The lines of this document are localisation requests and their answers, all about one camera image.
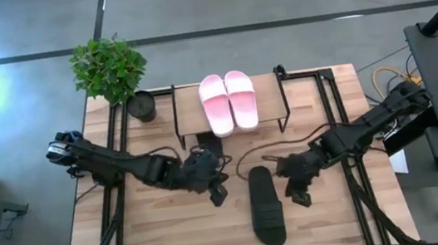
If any wooden shelf with black frame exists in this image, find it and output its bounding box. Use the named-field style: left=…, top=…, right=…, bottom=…
left=168, top=63, right=295, bottom=152

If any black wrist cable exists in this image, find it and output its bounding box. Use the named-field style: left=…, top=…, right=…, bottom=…
left=230, top=121, right=339, bottom=183
left=138, top=143, right=185, bottom=169

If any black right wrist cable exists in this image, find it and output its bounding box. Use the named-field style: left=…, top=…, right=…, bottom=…
left=230, top=121, right=339, bottom=183

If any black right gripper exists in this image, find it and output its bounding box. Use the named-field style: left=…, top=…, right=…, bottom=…
left=274, top=147, right=331, bottom=211

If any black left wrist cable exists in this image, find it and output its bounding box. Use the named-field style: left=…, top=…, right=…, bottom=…
left=138, top=143, right=185, bottom=169

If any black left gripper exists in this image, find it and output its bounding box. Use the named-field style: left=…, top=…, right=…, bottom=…
left=180, top=146, right=234, bottom=211

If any white paper sheet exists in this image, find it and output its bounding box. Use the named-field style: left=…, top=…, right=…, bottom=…
left=387, top=148, right=411, bottom=177

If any yellow cable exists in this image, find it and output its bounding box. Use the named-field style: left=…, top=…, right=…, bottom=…
left=370, top=62, right=425, bottom=101

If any green leafy plant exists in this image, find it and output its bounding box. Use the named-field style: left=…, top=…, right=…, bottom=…
left=66, top=30, right=154, bottom=112

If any black plant pot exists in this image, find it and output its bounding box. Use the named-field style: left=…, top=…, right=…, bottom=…
left=124, top=88, right=159, bottom=125

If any black rubber slide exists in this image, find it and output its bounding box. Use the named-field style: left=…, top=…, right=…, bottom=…
left=244, top=163, right=288, bottom=245

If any pink rubber slide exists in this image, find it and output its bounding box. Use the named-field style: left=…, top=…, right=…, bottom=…
left=196, top=72, right=237, bottom=141
left=223, top=67, right=262, bottom=134

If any black metal rig frame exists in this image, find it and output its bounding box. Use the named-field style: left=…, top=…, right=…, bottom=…
left=42, top=57, right=423, bottom=245

